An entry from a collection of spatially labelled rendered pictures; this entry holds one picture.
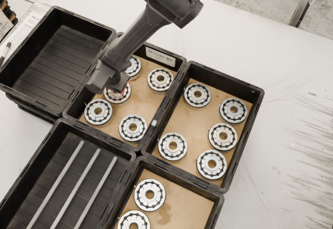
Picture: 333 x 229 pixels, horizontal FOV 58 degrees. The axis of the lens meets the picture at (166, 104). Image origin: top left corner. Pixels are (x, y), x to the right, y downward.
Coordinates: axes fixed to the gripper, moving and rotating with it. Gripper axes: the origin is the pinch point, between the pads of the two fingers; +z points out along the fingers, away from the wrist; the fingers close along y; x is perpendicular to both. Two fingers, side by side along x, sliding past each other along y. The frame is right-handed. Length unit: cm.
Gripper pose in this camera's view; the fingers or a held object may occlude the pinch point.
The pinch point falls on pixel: (116, 89)
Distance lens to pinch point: 112.7
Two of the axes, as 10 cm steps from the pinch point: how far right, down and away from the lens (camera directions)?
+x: 4.3, -8.2, 3.8
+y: 9.0, 3.9, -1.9
